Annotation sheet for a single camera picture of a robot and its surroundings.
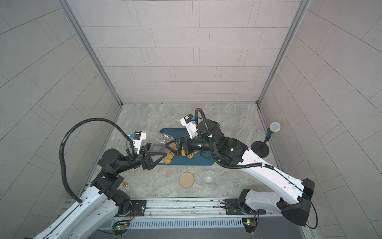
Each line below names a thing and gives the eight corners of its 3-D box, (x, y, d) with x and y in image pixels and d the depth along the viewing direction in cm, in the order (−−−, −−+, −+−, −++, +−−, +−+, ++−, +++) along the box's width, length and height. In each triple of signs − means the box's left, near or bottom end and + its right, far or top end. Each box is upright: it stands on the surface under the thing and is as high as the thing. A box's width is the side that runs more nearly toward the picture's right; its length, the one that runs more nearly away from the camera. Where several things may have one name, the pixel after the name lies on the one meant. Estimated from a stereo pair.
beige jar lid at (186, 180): (179, 188, 79) (178, 187, 78) (180, 173, 84) (179, 172, 83) (194, 188, 79) (194, 187, 78) (194, 173, 84) (194, 172, 83)
